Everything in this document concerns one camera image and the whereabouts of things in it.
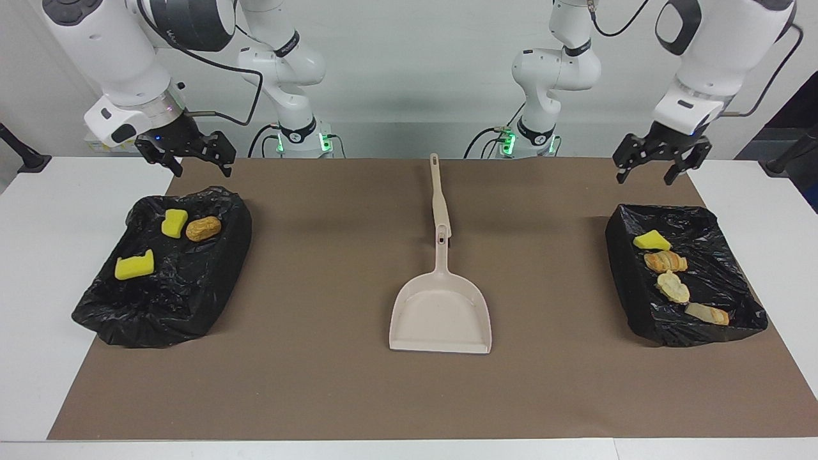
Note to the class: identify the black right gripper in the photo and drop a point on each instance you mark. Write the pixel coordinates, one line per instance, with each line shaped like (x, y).
(179, 135)

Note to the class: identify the white box on table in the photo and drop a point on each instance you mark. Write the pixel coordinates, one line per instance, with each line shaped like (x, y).
(96, 147)

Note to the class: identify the brown table mat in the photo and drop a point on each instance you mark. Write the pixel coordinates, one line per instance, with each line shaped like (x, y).
(409, 409)

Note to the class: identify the brown cork-like lump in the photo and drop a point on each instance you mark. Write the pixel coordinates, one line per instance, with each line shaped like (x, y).
(203, 229)

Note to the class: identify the beige hand brush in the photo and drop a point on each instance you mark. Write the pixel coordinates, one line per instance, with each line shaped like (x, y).
(437, 191)

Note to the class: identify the bread piece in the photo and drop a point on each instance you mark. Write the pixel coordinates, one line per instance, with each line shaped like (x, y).
(666, 260)
(673, 287)
(707, 313)

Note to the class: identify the black bag-lined bin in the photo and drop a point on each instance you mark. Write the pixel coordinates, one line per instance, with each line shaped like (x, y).
(716, 275)
(172, 294)

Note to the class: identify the notched yellow sponge piece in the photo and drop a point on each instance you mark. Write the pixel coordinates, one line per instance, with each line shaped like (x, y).
(134, 266)

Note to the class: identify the black stand foot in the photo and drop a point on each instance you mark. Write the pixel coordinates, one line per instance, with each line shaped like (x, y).
(792, 153)
(25, 160)

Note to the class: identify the small yellow sponge wedge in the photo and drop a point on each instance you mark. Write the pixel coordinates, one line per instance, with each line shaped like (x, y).
(652, 241)

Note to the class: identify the bread piece top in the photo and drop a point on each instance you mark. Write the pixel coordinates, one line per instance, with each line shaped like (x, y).
(666, 260)

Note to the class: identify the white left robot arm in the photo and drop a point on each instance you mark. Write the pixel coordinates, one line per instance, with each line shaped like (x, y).
(716, 51)

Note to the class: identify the dark blue panel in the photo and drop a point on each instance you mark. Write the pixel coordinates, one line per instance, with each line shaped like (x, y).
(799, 108)

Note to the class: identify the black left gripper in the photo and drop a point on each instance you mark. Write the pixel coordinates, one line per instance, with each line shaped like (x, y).
(674, 140)

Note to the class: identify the beige plastic dustpan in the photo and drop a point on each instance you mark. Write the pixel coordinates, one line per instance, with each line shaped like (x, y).
(441, 313)

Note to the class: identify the wavy yellow sponge piece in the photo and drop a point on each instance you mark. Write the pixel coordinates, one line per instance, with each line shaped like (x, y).
(174, 223)

